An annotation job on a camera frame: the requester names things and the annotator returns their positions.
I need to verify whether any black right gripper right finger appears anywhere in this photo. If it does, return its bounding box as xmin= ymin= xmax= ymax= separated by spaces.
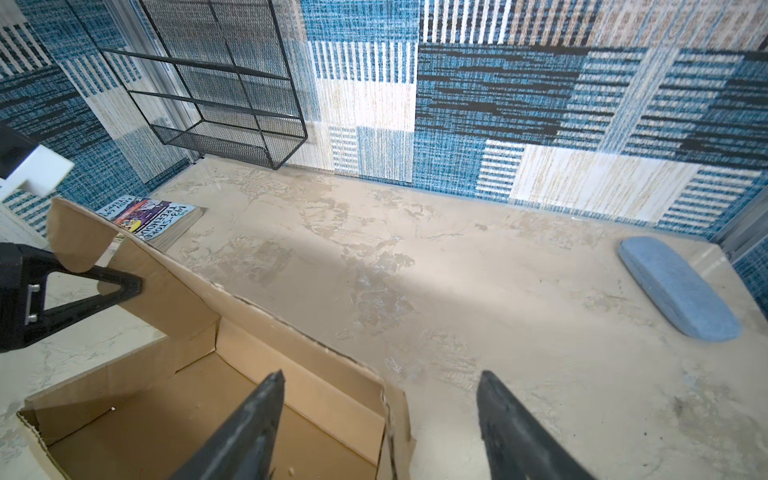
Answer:
xmin=476 ymin=370 xmax=594 ymax=480

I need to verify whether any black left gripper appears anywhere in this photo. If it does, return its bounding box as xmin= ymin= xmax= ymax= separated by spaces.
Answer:
xmin=1 ymin=243 xmax=143 ymax=353

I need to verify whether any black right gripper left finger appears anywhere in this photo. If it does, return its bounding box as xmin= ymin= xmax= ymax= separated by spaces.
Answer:
xmin=171 ymin=371 xmax=285 ymax=479

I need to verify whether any brown cardboard box sheet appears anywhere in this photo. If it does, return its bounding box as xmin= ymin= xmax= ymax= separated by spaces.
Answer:
xmin=18 ymin=199 xmax=415 ymax=479

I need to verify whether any colourful paperback book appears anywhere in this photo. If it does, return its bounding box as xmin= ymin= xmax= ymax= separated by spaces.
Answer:
xmin=96 ymin=195 xmax=206 ymax=252

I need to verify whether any blue-grey glasses case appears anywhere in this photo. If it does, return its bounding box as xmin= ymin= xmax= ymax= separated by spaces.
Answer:
xmin=618 ymin=237 xmax=743 ymax=343

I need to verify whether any black wire shelf rack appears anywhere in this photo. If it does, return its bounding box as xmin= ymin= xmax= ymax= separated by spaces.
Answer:
xmin=66 ymin=1 xmax=308 ymax=170

